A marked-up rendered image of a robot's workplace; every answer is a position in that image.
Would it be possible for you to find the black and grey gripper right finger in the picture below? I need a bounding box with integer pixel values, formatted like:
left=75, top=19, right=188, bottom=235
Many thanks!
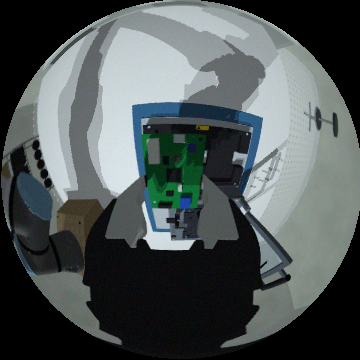
left=197, top=175, right=263, bottom=291

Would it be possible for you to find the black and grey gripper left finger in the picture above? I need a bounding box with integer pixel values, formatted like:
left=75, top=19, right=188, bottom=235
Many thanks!
left=82, top=174, right=147, bottom=287

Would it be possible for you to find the green circuit board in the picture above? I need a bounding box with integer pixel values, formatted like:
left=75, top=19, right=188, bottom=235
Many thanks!
left=141, top=133, right=206, bottom=209

